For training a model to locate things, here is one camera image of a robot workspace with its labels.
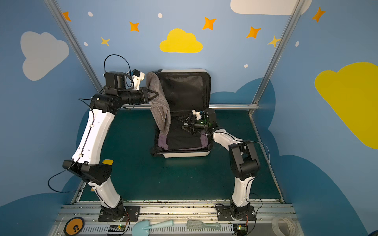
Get left small circuit board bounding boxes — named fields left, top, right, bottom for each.
left=106, top=225, right=127, bottom=236

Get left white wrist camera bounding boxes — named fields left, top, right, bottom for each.
left=132, top=69, right=145, bottom=90

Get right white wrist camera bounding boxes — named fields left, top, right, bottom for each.
left=192, top=110, right=205, bottom=120

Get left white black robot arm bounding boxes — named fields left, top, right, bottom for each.
left=63, top=69, right=158, bottom=222

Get right small circuit board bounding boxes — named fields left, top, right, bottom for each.
left=232, top=224, right=249, bottom=236

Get aluminium frame post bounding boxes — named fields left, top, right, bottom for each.
left=248, top=0, right=307, bottom=119
left=44, top=0, right=103, bottom=91

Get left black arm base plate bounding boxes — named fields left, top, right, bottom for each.
left=98, top=206, right=140, bottom=222

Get black t-shirt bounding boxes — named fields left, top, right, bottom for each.
left=166, top=119, right=203, bottom=150

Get white hard-shell suitcase black lining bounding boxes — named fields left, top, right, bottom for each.
left=150, top=69, right=213, bottom=158

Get yellow toy shovel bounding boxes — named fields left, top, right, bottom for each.
left=102, top=159, right=114, bottom=166

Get pale green hair brush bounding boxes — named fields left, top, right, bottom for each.
left=186, top=220, right=221, bottom=231

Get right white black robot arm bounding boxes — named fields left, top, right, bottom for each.
left=179, top=109, right=260, bottom=221

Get purple trousers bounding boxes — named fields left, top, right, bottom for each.
left=158, top=134, right=209, bottom=150

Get small circuit board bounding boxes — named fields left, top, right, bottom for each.
left=232, top=224, right=249, bottom=236
left=106, top=225, right=127, bottom=236

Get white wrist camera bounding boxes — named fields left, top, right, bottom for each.
left=192, top=110, right=205, bottom=120
left=132, top=69, right=145, bottom=90

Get orange black round disc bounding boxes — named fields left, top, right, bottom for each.
left=63, top=217, right=85, bottom=236

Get teal toy shovel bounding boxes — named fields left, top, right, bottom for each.
left=132, top=220, right=174, bottom=236

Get right aluminium frame post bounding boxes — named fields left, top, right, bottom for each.
left=248, top=0, right=307, bottom=119

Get grey towel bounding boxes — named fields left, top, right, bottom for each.
left=145, top=72, right=171, bottom=135

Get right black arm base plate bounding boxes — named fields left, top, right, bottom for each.
left=215, top=204, right=257, bottom=221

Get left aluminium frame post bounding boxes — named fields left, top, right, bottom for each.
left=44, top=0, right=103, bottom=91

